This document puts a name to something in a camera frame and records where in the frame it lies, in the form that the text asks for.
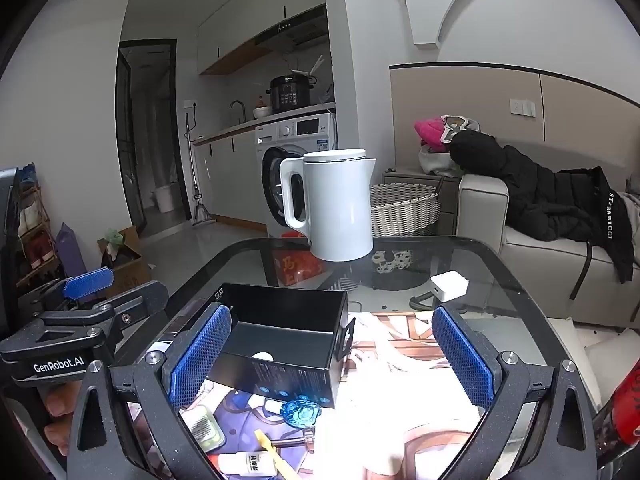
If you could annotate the blue crystal cap bottle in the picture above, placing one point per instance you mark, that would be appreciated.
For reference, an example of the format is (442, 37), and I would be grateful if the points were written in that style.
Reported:
(300, 412)

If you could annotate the person's left hand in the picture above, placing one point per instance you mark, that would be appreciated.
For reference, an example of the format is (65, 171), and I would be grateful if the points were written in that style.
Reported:
(59, 400)

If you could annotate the wicker basket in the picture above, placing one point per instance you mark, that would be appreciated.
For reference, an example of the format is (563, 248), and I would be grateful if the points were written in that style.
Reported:
(405, 210)

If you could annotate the small green tin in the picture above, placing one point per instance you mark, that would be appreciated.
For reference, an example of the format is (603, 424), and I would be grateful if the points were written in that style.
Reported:
(202, 425)

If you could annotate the black framed glass door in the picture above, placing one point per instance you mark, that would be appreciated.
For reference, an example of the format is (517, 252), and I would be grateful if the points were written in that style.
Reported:
(124, 135)

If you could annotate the pink cloth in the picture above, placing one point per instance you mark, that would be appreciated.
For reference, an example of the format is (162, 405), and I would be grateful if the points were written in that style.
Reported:
(430, 132)

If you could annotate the purple bag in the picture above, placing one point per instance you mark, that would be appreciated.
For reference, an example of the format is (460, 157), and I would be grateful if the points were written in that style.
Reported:
(70, 252)

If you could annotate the white wall cabinets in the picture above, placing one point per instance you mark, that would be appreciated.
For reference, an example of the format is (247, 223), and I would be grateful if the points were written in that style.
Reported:
(235, 25)

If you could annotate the white tube with red cap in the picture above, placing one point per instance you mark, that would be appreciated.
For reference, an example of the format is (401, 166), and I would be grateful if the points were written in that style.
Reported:
(247, 465)

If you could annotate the light grey sofa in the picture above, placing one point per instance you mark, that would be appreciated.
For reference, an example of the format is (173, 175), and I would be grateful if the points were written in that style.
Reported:
(535, 260)

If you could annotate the white cushion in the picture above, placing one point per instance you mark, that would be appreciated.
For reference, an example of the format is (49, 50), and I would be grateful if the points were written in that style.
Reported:
(595, 360)

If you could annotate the white grey cloth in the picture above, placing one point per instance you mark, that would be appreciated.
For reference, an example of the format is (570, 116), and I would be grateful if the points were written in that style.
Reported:
(432, 162)

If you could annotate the white wall socket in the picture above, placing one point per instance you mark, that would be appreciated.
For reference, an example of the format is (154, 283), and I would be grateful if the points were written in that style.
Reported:
(522, 107)

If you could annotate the green plastic bag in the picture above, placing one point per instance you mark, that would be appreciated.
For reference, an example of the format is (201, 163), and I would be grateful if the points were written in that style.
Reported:
(112, 237)

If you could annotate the black puffer jacket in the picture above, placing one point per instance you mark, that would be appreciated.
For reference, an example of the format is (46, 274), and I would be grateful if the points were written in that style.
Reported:
(525, 190)

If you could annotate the white electric kettle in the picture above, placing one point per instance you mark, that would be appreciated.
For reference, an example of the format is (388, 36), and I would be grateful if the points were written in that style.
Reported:
(340, 210)

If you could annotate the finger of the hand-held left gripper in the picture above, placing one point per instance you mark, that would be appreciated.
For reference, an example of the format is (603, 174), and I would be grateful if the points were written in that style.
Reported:
(87, 281)
(145, 305)

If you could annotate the red black garment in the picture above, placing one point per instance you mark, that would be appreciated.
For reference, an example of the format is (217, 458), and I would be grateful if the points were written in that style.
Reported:
(627, 410)

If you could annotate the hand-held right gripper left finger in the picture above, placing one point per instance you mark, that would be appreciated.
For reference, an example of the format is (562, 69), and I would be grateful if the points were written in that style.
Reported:
(200, 355)

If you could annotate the patterned plush hat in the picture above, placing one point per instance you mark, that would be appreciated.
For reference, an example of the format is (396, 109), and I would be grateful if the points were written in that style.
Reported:
(460, 125)

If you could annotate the spotted slipper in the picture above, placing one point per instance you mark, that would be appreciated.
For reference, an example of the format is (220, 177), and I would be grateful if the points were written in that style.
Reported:
(392, 262)

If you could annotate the white base cabinets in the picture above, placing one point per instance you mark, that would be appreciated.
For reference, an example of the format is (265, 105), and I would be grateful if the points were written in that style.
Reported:
(235, 170)

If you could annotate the yellow hair clip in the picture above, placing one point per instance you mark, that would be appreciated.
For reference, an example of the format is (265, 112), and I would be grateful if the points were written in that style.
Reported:
(265, 440)

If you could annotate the brown cardboard box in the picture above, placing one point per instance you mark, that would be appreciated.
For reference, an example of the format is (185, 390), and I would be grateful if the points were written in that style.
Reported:
(132, 272)

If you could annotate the shoe rack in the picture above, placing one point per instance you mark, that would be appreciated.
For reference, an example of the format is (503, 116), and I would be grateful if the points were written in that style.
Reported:
(32, 230)

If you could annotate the black pressure cooker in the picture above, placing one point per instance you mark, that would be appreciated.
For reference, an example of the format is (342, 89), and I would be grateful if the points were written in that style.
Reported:
(292, 92)

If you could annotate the mop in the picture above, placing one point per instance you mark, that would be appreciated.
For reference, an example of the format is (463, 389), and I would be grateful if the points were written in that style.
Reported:
(202, 212)

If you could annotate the black cardboard box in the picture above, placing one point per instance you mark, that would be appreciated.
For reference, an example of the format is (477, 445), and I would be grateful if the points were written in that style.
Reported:
(295, 382)

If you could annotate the white charger adapter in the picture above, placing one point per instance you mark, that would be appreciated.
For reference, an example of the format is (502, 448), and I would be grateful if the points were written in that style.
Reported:
(449, 286)

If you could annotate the range hood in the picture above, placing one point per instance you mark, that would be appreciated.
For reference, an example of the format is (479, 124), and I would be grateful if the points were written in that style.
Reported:
(300, 35)

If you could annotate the white bowl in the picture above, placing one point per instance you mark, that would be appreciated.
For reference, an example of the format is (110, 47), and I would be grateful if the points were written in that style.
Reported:
(262, 111)

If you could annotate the white bucket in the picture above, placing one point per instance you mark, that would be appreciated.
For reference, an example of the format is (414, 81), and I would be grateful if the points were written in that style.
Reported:
(164, 199)

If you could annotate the kitchen faucet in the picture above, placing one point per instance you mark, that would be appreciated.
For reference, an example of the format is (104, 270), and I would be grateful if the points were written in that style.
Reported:
(239, 107)

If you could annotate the white washing machine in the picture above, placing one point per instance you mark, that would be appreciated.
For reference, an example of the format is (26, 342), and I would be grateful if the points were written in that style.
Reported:
(310, 132)

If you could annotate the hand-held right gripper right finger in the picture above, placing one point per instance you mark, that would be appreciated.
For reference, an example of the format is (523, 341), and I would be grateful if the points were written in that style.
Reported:
(462, 360)

